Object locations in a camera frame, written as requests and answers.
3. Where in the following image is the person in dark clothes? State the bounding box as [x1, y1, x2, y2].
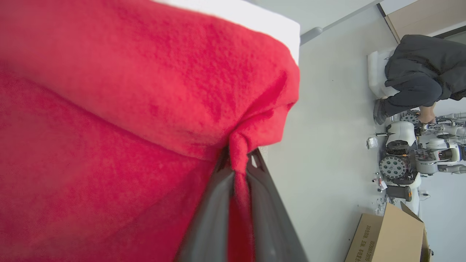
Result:
[373, 35, 466, 126]

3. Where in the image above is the brown cardboard box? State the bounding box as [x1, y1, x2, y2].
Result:
[344, 202, 434, 262]

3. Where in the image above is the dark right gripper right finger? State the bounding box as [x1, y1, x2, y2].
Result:
[248, 148, 308, 262]

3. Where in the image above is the beige wooden door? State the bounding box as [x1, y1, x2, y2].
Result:
[377, 0, 466, 43]

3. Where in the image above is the red garment with white stripe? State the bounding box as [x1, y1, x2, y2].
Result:
[0, 0, 301, 262]

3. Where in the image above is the disassembled white robot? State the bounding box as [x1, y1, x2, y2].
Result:
[375, 111, 466, 215]

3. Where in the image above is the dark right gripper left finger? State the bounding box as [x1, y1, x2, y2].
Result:
[175, 147, 235, 262]

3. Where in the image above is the white foam seat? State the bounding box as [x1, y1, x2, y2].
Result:
[367, 49, 399, 99]

